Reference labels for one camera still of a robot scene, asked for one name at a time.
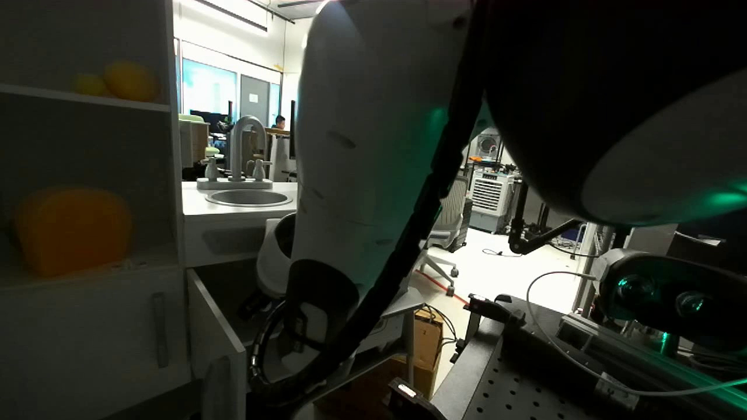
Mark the white air unit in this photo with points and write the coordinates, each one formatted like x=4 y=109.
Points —
x=491 y=199

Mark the white small cabinet door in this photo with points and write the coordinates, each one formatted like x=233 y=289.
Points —
x=218 y=342

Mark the black stereo camera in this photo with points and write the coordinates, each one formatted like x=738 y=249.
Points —
x=668 y=294

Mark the yellow toy lemon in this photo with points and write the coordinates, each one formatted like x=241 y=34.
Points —
x=130 y=79

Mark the grey arched faucet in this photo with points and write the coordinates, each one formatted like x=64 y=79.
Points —
x=235 y=147

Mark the black perforated breadboard table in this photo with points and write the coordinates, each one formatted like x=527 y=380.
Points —
x=527 y=388

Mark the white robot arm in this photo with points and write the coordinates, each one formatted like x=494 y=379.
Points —
x=373 y=116

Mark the silver round sink basin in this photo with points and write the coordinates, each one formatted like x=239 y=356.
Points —
x=247 y=197

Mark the large yellow toy food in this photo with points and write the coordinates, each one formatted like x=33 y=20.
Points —
x=72 y=232

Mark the brown cardboard box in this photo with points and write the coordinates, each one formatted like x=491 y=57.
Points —
x=428 y=342

